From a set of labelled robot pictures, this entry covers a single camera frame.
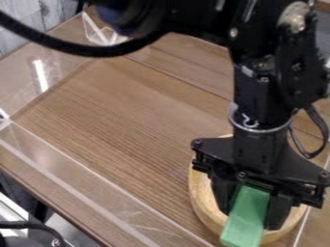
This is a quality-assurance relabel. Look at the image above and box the green rectangular block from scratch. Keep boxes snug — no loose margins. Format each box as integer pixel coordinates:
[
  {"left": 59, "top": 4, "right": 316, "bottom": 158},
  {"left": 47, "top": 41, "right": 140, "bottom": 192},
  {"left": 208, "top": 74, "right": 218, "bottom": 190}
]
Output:
[{"left": 220, "top": 186, "right": 271, "bottom": 247}]

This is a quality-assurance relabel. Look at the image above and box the brown wooden bowl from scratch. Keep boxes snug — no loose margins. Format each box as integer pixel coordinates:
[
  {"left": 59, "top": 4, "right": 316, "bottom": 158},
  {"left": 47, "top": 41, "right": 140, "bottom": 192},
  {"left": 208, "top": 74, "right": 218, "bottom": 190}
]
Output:
[{"left": 188, "top": 134, "right": 312, "bottom": 245}]

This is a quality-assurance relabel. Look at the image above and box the clear acrylic tray wall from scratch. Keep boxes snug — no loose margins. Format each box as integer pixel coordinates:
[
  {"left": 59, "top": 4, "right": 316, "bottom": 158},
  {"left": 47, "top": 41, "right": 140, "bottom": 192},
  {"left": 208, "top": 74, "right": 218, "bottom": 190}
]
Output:
[{"left": 0, "top": 116, "right": 213, "bottom": 247}]

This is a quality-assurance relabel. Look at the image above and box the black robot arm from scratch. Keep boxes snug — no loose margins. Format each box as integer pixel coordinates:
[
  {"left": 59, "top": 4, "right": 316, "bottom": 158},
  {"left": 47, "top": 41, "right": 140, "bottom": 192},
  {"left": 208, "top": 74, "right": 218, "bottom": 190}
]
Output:
[{"left": 90, "top": 0, "right": 330, "bottom": 230}]

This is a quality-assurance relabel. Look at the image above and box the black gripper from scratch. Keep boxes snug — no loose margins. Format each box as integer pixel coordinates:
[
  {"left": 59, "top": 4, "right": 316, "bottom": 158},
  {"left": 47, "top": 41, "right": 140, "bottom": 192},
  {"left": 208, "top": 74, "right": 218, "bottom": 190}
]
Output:
[{"left": 192, "top": 129, "right": 330, "bottom": 231}]

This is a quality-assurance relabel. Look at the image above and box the black clamp with cable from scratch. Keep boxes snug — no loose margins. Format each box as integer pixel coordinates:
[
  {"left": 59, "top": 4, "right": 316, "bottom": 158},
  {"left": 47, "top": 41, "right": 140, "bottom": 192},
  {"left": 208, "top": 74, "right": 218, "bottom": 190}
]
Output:
[{"left": 0, "top": 216, "right": 66, "bottom": 247}]

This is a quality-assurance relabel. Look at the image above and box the clear acrylic corner bracket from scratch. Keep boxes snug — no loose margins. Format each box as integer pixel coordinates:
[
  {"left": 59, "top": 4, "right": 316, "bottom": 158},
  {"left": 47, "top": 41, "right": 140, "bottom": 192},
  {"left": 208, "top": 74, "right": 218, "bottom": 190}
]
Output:
[{"left": 82, "top": 13, "right": 129, "bottom": 46}]

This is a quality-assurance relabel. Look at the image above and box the black cable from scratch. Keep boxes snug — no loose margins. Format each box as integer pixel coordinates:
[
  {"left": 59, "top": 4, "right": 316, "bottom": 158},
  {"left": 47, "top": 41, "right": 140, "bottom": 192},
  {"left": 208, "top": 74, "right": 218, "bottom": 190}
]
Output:
[{"left": 0, "top": 11, "right": 169, "bottom": 59}]

